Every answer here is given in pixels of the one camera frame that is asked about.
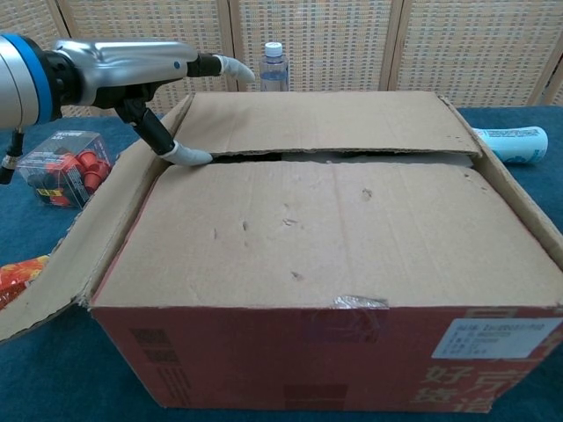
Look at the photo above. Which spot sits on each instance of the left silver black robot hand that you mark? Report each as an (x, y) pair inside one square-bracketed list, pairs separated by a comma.
[(123, 66)]

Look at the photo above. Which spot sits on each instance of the red cardboard shipping box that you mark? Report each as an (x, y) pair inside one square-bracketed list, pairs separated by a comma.
[(308, 237)]

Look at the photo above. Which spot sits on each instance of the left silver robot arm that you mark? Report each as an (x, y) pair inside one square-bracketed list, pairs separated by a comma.
[(17, 83)]

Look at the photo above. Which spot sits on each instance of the clear box of red cups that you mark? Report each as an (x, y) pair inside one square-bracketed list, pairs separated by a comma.
[(66, 176)]

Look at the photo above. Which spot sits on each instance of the clear water bottle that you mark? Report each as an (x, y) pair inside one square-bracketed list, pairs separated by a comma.
[(273, 70)]

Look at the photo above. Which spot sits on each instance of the woven bamboo folding screen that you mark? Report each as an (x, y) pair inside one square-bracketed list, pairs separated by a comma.
[(343, 44)]

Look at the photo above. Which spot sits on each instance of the blue table cloth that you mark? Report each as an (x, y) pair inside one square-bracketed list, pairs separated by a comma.
[(53, 373)]

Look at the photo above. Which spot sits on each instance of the white blue plastic bottle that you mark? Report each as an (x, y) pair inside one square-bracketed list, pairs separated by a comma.
[(519, 143)]

